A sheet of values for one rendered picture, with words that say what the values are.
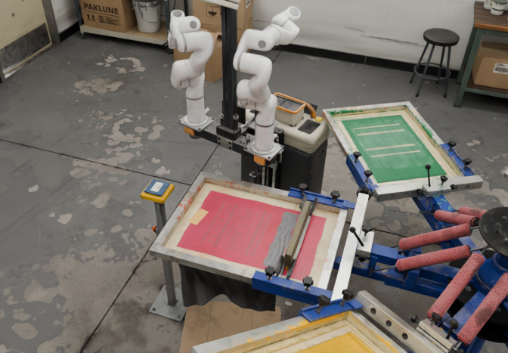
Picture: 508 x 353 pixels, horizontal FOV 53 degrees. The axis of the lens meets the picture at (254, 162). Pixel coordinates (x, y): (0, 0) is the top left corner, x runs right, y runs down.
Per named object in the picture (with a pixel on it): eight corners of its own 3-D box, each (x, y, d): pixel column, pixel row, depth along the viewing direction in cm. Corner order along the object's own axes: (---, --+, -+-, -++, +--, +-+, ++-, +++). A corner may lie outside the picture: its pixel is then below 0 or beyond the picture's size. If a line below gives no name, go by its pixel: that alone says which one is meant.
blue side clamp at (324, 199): (286, 203, 257) (287, 193, 252) (289, 197, 260) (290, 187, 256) (345, 218, 250) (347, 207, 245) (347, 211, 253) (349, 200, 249)
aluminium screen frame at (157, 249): (150, 255, 227) (148, 249, 224) (201, 176, 270) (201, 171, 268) (323, 304, 208) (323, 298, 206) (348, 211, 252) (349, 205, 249)
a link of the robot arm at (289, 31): (258, 35, 230) (274, 23, 247) (280, 54, 231) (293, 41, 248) (269, 22, 225) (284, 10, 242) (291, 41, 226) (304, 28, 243)
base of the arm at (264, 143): (263, 134, 270) (264, 109, 260) (283, 142, 264) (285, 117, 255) (246, 149, 259) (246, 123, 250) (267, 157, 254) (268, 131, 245)
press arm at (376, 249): (354, 256, 223) (356, 249, 220) (357, 246, 228) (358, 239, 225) (394, 267, 219) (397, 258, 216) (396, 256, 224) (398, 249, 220)
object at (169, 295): (148, 312, 315) (127, 197, 256) (164, 285, 331) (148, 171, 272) (181, 322, 310) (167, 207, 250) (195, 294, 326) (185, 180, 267)
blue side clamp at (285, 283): (251, 288, 215) (252, 277, 211) (255, 279, 219) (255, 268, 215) (320, 308, 208) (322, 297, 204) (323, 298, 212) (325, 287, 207)
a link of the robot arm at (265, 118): (272, 129, 246) (274, 100, 236) (246, 123, 250) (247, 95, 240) (278, 119, 253) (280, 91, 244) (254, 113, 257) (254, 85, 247)
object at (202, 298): (184, 308, 255) (178, 251, 229) (187, 302, 258) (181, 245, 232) (272, 335, 244) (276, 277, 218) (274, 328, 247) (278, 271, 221)
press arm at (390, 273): (215, 239, 247) (215, 231, 243) (220, 231, 252) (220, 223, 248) (484, 311, 218) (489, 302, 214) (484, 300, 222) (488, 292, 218)
